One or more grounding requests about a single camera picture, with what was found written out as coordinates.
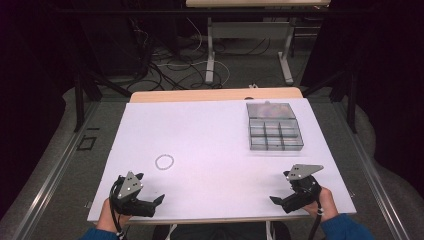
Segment grey metal floor rail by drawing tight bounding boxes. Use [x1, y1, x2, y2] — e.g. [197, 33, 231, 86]
[333, 99, 413, 240]
[11, 101, 101, 240]

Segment tangle of floor cables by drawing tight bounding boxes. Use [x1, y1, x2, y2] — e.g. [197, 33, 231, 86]
[131, 16, 279, 92]

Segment clear bead bracelet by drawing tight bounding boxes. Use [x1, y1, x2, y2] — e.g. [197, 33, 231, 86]
[154, 153, 175, 171]

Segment hand-held gripper cable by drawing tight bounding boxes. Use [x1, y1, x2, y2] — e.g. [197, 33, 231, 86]
[307, 199, 325, 240]
[109, 175, 128, 240]

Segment person's left hand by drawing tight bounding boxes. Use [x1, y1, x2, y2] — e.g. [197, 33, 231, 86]
[96, 197, 133, 234]

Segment clear plastic compartment box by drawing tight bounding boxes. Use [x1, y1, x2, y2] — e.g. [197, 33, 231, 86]
[245, 100, 305, 152]

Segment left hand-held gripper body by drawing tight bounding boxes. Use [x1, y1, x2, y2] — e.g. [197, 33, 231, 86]
[109, 170, 158, 218]

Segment white table mat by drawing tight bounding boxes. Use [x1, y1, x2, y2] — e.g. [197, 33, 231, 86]
[86, 97, 357, 224]

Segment black metal stand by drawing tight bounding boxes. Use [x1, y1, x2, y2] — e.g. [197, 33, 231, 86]
[301, 68, 359, 135]
[73, 66, 134, 133]

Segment left hand-held gripper cable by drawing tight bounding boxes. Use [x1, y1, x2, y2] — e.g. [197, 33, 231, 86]
[109, 175, 128, 240]

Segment right hand-held gripper cable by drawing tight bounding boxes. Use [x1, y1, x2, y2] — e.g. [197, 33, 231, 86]
[307, 199, 325, 240]

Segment white metal frame desk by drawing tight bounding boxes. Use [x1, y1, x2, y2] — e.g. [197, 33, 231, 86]
[185, 0, 332, 86]

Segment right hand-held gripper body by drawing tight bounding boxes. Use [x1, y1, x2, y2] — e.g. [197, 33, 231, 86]
[282, 163, 323, 215]

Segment wooden table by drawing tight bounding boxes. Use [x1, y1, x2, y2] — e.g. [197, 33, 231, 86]
[128, 86, 304, 104]

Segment person's right hand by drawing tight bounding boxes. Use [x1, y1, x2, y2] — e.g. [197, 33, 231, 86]
[301, 186, 340, 224]

